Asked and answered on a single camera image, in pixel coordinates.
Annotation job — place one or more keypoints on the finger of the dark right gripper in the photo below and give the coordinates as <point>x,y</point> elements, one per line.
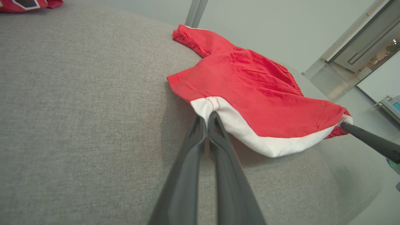
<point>375,142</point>

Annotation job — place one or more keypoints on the red white number jersey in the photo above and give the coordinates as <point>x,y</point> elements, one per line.
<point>18,4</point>

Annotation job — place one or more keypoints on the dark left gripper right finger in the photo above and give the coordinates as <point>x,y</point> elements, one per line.
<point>231,187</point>

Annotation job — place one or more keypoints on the grey fabric covered table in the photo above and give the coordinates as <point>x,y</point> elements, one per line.
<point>78,109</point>

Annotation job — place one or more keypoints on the glass door with dark frame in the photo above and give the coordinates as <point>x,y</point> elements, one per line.
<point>359,40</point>

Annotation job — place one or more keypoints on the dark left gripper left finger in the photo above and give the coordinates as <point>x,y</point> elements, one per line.
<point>184,187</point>

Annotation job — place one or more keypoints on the red and white shorts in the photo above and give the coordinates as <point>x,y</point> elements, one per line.
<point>256,93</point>

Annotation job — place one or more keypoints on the white and blue cart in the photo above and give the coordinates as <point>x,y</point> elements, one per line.
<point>392,107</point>

